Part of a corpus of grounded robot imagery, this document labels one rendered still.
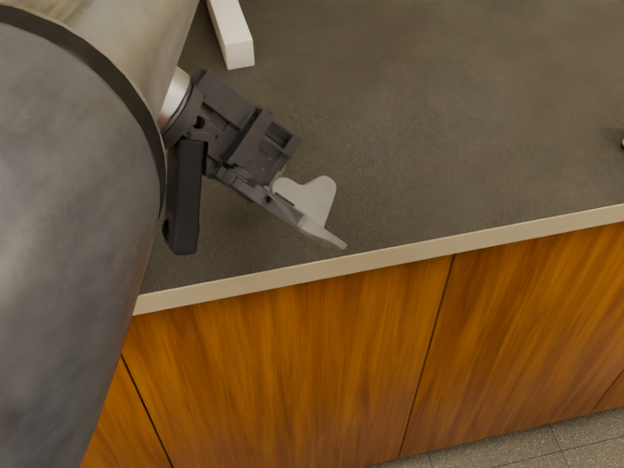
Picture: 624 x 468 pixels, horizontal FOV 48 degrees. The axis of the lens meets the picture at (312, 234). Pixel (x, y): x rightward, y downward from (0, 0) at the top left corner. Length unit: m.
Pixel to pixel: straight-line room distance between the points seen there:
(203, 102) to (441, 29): 0.55
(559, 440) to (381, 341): 0.82
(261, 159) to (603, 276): 0.64
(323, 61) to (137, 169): 0.87
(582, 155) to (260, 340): 0.50
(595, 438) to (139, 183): 1.70
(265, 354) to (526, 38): 0.61
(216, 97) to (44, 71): 0.49
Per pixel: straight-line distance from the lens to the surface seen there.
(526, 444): 1.77
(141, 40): 0.27
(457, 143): 0.94
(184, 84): 0.65
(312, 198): 0.67
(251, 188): 0.66
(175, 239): 0.68
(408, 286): 0.96
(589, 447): 1.82
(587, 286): 1.15
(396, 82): 1.02
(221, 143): 0.68
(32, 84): 0.17
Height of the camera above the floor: 1.59
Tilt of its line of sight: 52 degrees down
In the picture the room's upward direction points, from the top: straight up
